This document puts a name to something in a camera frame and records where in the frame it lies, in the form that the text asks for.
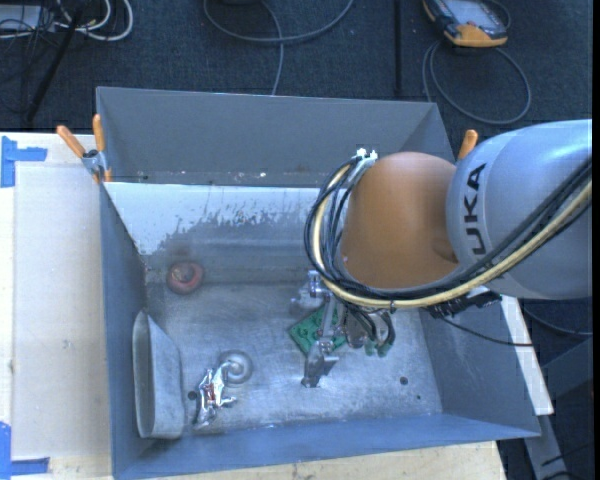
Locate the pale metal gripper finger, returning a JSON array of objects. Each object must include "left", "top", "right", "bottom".
[
  {"left": 301, "top": 336, "right": 341, "bottom": 389},
  {"left": 289, "top": 269, "right": 332, "bottom": 315}
]

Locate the dark green flat block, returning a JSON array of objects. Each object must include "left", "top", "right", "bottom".
[{"left": 287, "top": 310, "right": 349, "bottom": 355}]

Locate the grey metal bin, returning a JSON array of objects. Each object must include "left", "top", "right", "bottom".
[{"left": 95, "top": 85, "right": 543, "bottom": 480}]

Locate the silver and red small tool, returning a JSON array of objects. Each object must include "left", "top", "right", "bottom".
[{"left": 191, "top": 364, "right": 239, "bottom": 430}]

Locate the pale wood board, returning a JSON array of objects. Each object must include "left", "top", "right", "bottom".
[{"left": 11, "top": 161, "right": 112, "bottom": 458}]

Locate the red-brown ring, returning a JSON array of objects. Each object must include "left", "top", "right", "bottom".
[{"left": 165, "top": 260, "right": 206, "bottom": 297}]

